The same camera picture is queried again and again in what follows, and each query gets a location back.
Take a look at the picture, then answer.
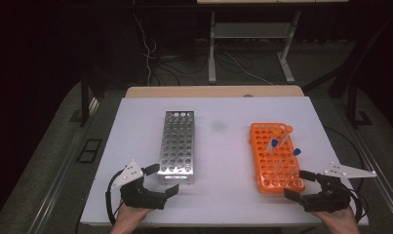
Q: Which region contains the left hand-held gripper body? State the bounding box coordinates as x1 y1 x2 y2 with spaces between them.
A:
109 159 169 211

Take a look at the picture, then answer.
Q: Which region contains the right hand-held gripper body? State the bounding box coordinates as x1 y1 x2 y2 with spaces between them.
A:
300 161 378 214

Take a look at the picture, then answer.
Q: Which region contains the orange test tube rack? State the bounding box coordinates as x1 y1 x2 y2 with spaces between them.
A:
249 122 306 195

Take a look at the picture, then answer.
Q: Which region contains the metal test tube rack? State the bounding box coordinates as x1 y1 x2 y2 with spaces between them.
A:
157 110 196 185

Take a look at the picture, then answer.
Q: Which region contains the person's right hand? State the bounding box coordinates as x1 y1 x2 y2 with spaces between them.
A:
314 206 363 234

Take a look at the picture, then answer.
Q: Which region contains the person's left hand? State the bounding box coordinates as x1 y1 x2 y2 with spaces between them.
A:
109 203 153 234

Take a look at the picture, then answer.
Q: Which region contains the white table board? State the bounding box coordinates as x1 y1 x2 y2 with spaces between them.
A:
80 96 369 227

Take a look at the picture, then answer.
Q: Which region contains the black metal stand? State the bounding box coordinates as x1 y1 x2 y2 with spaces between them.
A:
69 69 92 128
302 13 393 129

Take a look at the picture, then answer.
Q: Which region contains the wooden table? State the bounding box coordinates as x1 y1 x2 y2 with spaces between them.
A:
125 85 305 98

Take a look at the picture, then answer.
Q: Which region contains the grey metal stand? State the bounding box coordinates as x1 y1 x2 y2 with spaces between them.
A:
207 11 302 85

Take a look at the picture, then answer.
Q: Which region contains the left hand-held gripper cable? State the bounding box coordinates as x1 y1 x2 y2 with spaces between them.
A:
104 171 124 226

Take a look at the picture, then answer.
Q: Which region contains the hand-held gripper cable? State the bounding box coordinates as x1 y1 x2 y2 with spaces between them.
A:
324 126 370 225
104 171 124 226

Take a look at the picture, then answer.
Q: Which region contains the aluminium floor rail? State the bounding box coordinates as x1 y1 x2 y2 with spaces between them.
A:
27 97 100 234
330 97 393 228

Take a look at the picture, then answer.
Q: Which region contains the right hand-held gripper cable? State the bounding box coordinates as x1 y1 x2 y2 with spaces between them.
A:
324 126 370 225

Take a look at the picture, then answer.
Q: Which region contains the black floor socket frame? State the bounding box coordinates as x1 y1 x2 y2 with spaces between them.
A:
76 138 103 164

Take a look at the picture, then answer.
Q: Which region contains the white cable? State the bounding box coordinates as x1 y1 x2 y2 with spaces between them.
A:
134 13 158 87
222 52 275 87

